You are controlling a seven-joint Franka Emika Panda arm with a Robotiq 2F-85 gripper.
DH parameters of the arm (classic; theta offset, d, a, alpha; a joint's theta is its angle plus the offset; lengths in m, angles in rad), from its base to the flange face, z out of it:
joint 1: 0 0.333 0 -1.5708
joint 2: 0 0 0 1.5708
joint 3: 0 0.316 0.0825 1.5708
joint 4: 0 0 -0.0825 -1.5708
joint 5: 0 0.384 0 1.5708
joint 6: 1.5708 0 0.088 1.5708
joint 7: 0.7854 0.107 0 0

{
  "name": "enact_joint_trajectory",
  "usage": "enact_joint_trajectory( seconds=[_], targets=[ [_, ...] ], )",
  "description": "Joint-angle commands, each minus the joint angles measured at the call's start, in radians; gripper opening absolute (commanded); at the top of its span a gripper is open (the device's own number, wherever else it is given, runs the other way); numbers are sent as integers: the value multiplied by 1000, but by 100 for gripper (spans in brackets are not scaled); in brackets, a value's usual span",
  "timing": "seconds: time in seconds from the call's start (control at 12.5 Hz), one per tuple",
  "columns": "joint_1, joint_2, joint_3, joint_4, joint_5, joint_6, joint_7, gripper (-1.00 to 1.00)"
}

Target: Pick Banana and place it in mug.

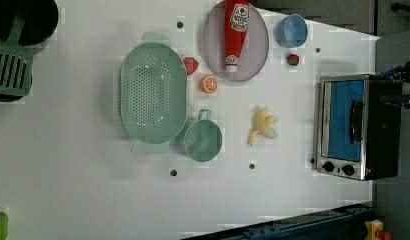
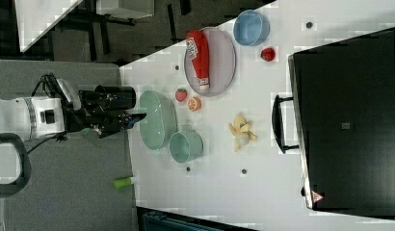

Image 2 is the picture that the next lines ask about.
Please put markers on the yellow plush peeled banana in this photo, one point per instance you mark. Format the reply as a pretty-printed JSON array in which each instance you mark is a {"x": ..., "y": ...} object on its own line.
[{"x": 240, "y": 129}]

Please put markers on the blue bowl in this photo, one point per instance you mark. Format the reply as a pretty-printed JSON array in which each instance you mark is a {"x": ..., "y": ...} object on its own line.
[{"x": 251, "y": 28}]

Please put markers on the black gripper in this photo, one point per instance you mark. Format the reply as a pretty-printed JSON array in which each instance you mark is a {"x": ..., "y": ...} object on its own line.
[{"x": 80, "y": 110}]

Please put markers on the green marker bottle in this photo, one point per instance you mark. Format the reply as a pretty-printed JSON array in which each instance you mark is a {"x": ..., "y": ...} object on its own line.
[{"x": 124, "y": 182}]

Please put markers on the grey box on floor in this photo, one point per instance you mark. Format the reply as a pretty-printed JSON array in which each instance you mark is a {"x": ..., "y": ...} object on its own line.
[{"x": 125, "y": 8}]

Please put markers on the orange slice toy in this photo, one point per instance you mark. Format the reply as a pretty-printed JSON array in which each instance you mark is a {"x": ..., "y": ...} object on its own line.
[{"x": 194, "y": 104}]

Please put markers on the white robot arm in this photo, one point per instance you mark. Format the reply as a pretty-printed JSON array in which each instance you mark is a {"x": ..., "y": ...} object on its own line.
[{"x": 60, "y": 111}]

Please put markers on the green mug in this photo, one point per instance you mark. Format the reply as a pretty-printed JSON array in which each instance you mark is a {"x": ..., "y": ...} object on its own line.
[{"x": 186, "y": 145}]

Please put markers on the black cylindrical utensil holder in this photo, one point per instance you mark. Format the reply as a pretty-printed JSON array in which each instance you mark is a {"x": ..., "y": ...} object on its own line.
[{"x": 116, "y": 98}]

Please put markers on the grey oval plate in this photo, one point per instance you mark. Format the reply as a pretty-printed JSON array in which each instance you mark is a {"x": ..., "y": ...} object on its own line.
[{"x": 222, "y": 63}]

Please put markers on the blue metal frame rail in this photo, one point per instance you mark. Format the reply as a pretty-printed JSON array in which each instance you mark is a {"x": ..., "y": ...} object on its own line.
[{"x": 161, "y": 222}]

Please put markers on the black toaster oven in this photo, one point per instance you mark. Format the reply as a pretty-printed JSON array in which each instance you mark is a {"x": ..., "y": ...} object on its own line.
[{"x": 343, "y": 95}]

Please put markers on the red toy strawberry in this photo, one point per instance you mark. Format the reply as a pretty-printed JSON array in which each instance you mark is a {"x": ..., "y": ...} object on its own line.
[{"x": 181, "y": 95}]

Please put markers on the green oval colander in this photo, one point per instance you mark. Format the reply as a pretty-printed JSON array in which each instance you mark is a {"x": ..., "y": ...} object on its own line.
[{"x": 160, "y": 121}]

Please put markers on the red ketchup bottle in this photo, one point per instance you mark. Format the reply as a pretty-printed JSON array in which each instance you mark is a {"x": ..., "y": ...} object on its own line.
[{"x": 198, "y": 52}]

